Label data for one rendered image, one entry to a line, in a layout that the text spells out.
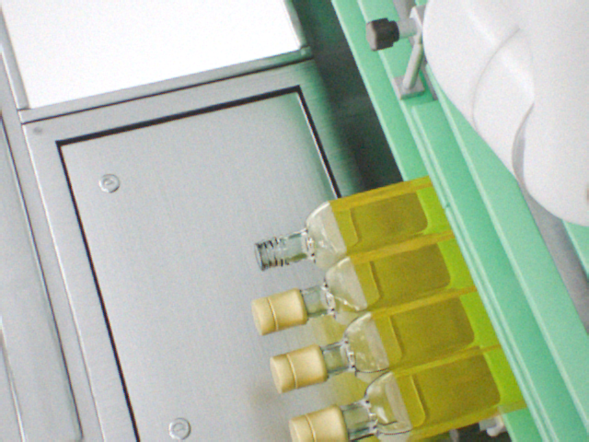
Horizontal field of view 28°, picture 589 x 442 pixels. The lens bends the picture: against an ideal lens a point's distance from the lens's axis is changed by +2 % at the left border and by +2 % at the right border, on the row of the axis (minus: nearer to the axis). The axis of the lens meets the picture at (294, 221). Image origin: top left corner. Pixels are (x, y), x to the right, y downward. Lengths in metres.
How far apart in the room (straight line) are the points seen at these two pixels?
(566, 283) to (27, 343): 0.54
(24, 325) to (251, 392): 0.24
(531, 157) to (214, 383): 0.66
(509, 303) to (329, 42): 0.49
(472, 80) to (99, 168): 0.71
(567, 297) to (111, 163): 0.54
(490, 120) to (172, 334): 0.64
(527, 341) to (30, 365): 0.49
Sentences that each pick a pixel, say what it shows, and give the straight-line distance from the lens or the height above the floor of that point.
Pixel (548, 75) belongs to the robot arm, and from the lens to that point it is 0.53.
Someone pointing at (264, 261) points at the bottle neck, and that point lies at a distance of 1.07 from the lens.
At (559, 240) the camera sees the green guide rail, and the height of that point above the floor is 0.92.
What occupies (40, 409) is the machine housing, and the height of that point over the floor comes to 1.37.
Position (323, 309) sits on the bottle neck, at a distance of 1.06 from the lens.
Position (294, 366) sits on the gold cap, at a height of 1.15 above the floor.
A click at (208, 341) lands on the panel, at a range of 1.19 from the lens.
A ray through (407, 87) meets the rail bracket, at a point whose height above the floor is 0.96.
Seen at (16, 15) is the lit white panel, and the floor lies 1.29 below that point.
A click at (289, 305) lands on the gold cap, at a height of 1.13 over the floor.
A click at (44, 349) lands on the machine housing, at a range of 1.20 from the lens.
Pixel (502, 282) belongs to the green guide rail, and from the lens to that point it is 1.04.
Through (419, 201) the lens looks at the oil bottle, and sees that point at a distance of 1.10.
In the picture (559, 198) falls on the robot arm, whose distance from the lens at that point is 0.59.
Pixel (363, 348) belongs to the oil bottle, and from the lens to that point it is 1.03.
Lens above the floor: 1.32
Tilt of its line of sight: 12 degrees down
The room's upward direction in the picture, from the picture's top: 105 degrees counter-clockwise
